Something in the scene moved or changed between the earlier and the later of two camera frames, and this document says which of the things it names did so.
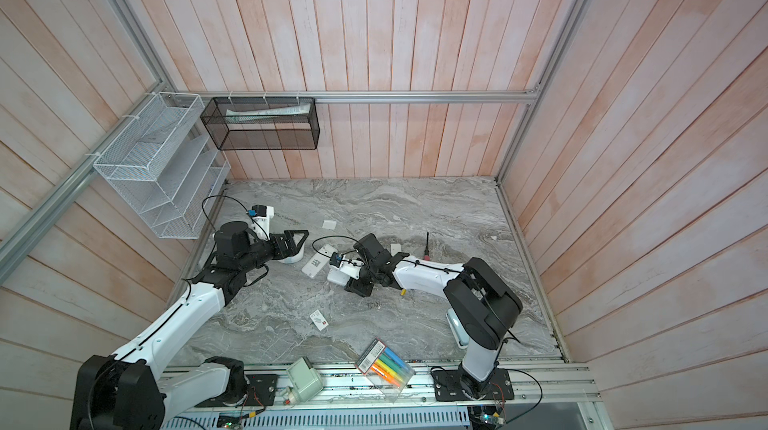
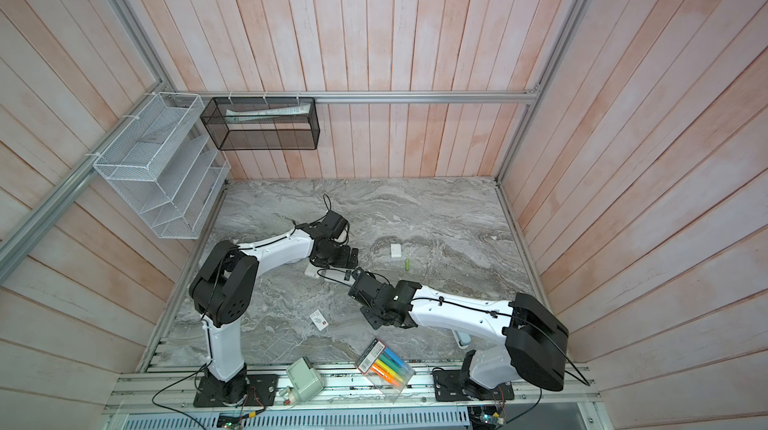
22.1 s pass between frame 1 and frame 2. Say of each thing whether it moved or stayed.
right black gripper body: moved
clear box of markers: stayed
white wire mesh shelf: stayed
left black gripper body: moved
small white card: stayed
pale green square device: stayed
